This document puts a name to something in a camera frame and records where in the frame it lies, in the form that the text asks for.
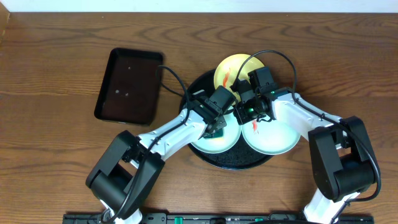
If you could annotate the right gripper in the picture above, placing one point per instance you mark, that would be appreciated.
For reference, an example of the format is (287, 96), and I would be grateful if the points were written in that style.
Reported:
(239, 112)

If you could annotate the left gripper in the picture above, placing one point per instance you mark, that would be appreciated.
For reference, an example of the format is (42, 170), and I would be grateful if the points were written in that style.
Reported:
(216, 126)

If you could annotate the green and yellow sponge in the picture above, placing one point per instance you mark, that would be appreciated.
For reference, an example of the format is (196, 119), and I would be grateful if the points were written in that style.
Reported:
(215, 134)

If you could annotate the white plate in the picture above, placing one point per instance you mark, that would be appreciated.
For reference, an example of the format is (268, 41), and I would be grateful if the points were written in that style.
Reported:
(232, 132)
(271, 138)

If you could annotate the yellow plate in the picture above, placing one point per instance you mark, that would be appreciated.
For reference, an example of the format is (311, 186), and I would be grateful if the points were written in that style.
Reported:
(227, 70)

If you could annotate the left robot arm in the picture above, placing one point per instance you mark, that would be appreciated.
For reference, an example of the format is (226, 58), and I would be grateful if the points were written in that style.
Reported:
(127, 171)

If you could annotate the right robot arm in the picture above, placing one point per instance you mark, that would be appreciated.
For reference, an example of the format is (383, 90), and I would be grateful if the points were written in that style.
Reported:
(344, 166)

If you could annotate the round black serving tray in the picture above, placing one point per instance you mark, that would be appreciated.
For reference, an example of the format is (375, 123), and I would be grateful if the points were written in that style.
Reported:
(240, 156)

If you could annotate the black rectangular water tray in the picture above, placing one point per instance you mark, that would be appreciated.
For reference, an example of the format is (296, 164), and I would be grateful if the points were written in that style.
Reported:
(130, 88)

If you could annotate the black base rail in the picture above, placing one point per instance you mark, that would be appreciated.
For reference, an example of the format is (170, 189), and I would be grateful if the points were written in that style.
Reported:
(163, 218)

